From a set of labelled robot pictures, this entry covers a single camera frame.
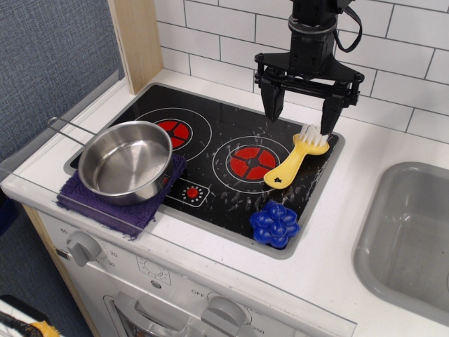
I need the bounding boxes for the grey oven door handle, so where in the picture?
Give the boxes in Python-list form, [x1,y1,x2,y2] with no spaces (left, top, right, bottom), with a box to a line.
[114,293,204,336]

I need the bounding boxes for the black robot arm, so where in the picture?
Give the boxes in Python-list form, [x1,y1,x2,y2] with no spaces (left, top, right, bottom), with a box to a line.
[255,1,364,136]

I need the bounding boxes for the grey right oven knob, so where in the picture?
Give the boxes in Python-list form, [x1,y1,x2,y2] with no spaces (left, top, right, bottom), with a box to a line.
[201,296,246,336]

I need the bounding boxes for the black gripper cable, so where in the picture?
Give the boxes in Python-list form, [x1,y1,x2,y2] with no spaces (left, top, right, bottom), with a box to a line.
[334,4,363,54]

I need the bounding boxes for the blue toy grapes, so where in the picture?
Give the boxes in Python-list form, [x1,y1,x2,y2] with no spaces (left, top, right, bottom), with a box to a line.
[249,201,300,249]

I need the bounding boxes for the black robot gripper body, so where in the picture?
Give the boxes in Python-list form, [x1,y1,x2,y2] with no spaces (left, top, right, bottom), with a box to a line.
[255,20,364,106]

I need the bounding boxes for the yellow dish brush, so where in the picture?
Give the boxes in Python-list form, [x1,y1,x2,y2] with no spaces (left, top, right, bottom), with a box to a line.
[264,124,330,190]

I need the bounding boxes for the grey left oven knob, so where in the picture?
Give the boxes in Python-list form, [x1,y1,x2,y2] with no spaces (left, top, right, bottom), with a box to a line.
[67,231,102,267]

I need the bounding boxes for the black toy stovetop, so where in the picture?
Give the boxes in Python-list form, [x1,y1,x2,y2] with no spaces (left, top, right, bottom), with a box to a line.
[62,82,345,261]

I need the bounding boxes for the purple folded cloth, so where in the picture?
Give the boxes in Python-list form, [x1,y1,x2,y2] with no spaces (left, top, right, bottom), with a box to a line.
[57,154,186,239]

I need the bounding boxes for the grey sink basin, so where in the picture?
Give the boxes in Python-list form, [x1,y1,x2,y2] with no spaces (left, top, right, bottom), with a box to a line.
[354,162,448,325]

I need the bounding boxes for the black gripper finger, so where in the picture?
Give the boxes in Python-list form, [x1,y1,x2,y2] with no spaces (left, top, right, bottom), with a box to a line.
[260,81,285,121]
[321,95,343,136]

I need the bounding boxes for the grey oven knob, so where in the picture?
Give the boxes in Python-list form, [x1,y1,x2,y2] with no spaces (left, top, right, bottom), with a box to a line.
[201,296,246,336]
[67,231,102,267]

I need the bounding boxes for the yellow object bottom left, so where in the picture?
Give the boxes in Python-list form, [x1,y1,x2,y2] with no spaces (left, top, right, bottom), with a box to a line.
[31,321,61,337]

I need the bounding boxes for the stainless steel pot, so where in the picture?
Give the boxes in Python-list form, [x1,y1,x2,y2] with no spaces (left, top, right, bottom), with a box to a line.
[47,117,174,206]

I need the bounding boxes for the wooden side post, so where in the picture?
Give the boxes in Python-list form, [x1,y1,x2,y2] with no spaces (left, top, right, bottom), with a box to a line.
[108,0,163,95]

